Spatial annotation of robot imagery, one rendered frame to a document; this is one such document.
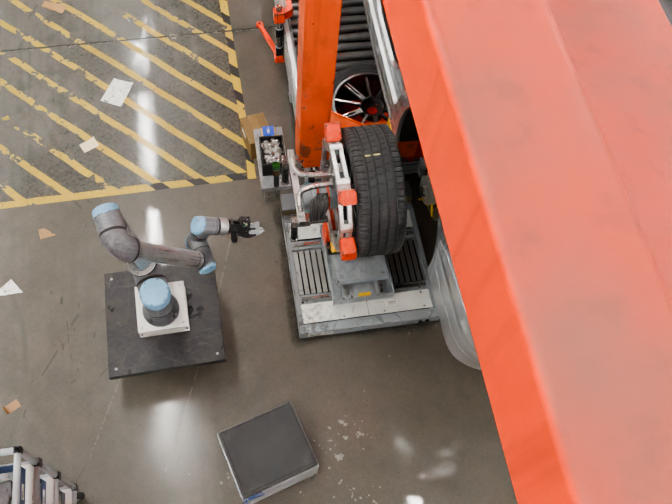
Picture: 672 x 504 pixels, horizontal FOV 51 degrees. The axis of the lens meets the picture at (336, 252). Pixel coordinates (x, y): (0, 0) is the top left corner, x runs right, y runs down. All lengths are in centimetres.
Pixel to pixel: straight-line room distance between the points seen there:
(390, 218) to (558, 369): 295
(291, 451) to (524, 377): 321
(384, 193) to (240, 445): 142
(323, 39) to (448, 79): 280
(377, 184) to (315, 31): 73
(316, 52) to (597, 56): 246
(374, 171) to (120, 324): 160
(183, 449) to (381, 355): 121
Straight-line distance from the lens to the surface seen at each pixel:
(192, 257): 343
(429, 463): 404
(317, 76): 348
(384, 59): 411
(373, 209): 331
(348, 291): 409
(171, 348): 386
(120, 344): 392
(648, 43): 105
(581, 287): 45
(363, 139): 342
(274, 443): 364
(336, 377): 409
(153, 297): 361
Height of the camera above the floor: 389
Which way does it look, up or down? 62 degrees down
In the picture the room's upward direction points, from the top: 8 degrees clockwise
